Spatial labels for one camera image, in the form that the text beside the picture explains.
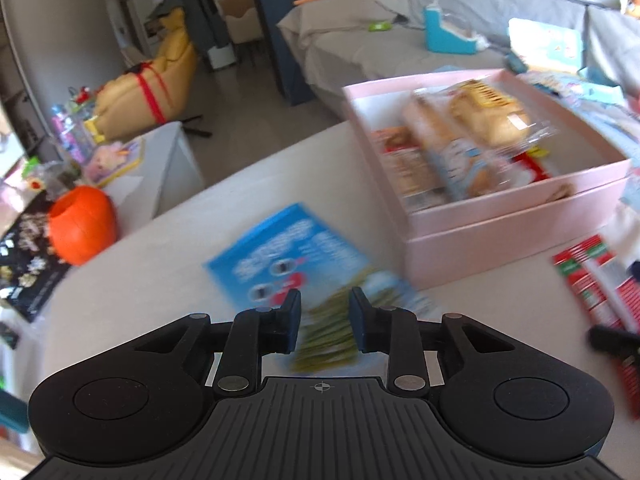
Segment white bin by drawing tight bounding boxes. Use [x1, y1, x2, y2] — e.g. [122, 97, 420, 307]
[207, 44, 236, 70]

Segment grey sofa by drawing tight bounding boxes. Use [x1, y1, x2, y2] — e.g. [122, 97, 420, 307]
[276, 0, 640, 161]

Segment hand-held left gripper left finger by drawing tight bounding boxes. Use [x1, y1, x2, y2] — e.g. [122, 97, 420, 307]
[134, 287, 302, 395]

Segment red roast chicken packet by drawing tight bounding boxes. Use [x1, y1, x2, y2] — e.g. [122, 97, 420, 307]
[372, 127, 446, 207]

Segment white side table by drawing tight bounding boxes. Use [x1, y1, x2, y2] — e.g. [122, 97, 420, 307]
[102, 121, 206, 221]

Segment beige chair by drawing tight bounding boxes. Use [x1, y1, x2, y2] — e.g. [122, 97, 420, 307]
[220, 0, 263, 46]

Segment orange pumpkin bucket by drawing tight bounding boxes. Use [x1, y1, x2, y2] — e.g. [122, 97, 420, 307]
[47, 186, 120, 267]

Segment clear jar of colourful toys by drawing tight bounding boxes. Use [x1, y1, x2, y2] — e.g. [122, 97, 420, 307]
[50, 87, 103, 166]

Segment pink cardboard box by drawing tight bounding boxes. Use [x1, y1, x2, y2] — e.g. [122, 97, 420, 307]
[341, 69, 632, 235]

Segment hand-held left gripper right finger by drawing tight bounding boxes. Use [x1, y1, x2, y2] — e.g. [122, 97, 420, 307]
[348, 286, 513, 395]

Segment yellow book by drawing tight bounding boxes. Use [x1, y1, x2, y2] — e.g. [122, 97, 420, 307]
[107, 137, 146, 181]

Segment small red snack packet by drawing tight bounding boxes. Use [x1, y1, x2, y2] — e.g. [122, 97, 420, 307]
[510, 147, 553, 183]

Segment teal bottle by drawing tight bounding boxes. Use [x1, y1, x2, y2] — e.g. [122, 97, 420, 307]
[0, 391, 28, 435]

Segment red ribbon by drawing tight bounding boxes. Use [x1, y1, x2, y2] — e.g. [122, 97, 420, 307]
[127, 62, 173, 123]

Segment yellow lounge chair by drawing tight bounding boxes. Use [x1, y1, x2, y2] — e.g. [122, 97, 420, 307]
[92, 7, 198, 141]

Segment red white snack packet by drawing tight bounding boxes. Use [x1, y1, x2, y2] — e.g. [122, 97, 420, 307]
[552, 235, 640, 416]

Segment blue packet of green sticks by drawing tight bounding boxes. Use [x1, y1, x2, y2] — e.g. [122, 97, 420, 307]
[202, 203, 436, 376]

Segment long clear biscuit packet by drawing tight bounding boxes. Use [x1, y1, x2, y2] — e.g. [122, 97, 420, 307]
[402, 91, 501, 201]

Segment yellow bun packet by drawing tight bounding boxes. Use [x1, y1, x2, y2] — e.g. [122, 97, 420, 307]
[447, 80, 561, 161]

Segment black snack bag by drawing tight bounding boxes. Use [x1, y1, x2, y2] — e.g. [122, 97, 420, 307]
[0, 192, 71, 323]

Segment hanging grey clothes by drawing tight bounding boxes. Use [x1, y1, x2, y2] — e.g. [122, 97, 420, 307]
[152, 0, 226, 53]

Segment pink plush toy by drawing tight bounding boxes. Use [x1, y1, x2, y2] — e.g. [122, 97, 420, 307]
[82, 142, 123, 186]

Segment colourful children's book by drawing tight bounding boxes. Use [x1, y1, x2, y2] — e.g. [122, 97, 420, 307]
[507, 17, 583, 73]

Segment dark blue partition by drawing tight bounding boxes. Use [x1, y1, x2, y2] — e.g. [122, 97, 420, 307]
[252, 0, 426, 107]

